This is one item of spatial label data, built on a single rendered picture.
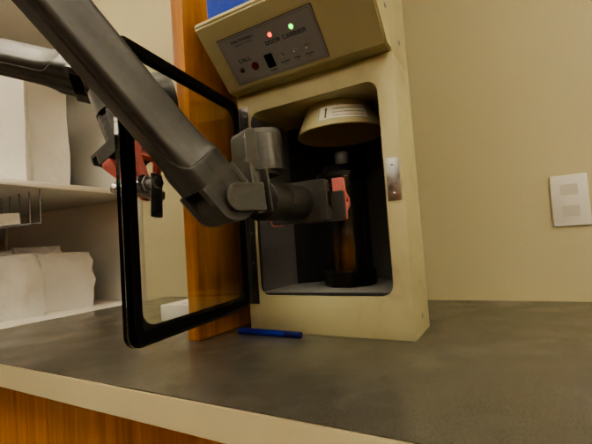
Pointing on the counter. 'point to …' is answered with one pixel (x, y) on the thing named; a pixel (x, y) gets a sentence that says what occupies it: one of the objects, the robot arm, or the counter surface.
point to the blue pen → (270, 332)
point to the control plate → (275, 45)
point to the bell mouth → (340, 123)
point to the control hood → (259, 11)
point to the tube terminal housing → (321, 314)
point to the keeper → (393, 179)
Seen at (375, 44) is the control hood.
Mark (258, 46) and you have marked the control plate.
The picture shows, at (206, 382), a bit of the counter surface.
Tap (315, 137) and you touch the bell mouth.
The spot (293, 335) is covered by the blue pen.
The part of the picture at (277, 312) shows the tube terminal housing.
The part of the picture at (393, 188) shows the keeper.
